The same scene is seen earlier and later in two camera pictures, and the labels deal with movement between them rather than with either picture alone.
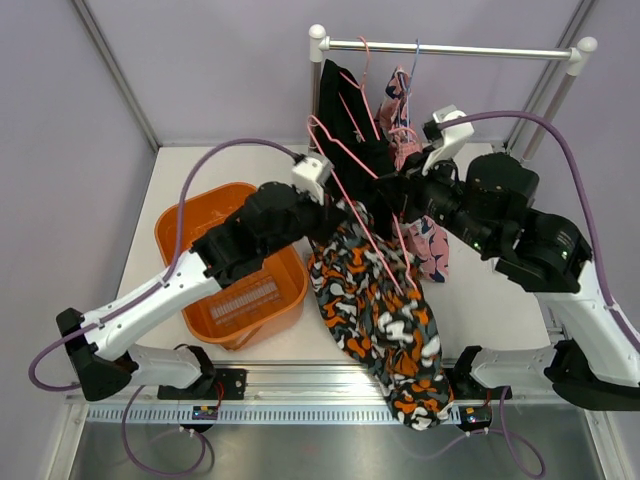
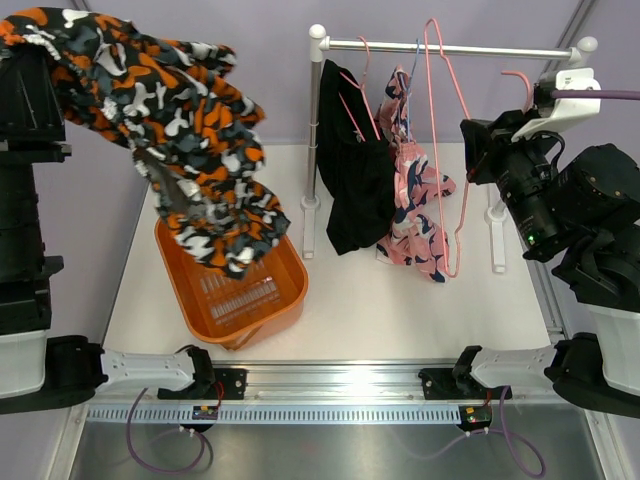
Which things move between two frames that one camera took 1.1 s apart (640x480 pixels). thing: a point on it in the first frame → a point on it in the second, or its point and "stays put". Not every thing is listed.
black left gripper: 328,217 → 32,123
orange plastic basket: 249,309 stays put
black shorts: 352,144 stays put
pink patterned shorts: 424,235 stays put
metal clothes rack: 580,51 stays put
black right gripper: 406,186 → 488,141
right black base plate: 473,390 stays put
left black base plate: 233,381 stays put
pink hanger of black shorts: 362,87 stays put
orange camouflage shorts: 373,293 → 192,129
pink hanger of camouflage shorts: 375,175 → 439,30
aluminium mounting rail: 316,385 stays put
